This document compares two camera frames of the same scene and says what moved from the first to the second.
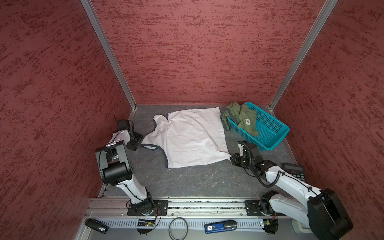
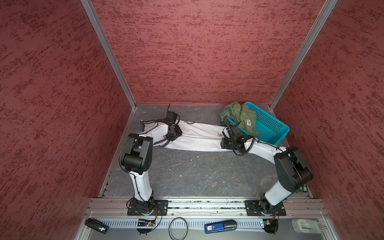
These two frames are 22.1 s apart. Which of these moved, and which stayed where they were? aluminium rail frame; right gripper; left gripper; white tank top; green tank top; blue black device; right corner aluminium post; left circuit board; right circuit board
Moved: white tank top; right gripper; left gripper
Stayed: green tank top; right circuit board; left circuit board; blue black device; right corner aluminium post; aluminium rail frame
